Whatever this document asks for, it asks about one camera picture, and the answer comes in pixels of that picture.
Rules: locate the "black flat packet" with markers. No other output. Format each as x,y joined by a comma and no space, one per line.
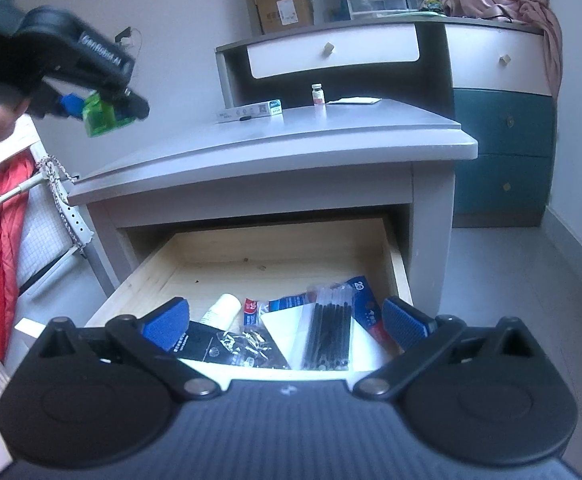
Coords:
196,342

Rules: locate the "green transparent small box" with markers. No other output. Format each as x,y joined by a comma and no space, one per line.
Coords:
102,114

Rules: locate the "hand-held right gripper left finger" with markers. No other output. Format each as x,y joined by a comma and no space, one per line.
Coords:
168,321

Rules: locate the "blue and white dresser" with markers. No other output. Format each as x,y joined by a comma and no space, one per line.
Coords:
501,130

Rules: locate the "white envelope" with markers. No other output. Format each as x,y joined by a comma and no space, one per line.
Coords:
283,332

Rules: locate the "grey desk with white drawer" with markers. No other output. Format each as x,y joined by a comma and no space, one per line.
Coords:
331,52

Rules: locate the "green round item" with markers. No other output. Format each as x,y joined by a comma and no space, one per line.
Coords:
433,5

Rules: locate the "wooden drawer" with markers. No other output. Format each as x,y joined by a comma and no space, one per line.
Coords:
271,260

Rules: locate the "white tube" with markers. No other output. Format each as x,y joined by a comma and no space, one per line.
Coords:
221,310

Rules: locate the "blue and red packet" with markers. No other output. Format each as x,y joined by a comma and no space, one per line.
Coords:
368,305

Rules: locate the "pack of black pens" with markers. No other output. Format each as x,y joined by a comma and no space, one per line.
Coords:
327,330

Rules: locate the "small glass vial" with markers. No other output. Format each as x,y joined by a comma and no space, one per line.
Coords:
317,96

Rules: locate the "white paper sheet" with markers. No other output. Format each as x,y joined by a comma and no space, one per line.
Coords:
353,101

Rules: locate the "blue and white packet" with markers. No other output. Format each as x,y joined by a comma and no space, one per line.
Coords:
291,303

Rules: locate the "grid pattern mattress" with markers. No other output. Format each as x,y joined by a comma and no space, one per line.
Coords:
46,240

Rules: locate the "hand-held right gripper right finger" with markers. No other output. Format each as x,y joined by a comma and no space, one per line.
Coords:
405,322

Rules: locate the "grey nightstand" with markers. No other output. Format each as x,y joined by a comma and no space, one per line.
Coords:
271,160

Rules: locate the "white and blue carton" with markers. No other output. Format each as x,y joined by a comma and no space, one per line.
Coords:
251,110

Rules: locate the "clear bag of metal bits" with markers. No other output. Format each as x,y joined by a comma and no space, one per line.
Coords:
248,347

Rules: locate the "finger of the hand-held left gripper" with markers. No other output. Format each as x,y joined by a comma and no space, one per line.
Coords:
133,105
70,105

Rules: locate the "red label small packet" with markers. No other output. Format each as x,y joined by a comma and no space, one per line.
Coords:
253,312

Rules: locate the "wall hook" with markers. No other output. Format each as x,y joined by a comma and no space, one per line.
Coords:
128,36

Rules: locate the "cardboard box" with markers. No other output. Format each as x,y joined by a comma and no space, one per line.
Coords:
283,7

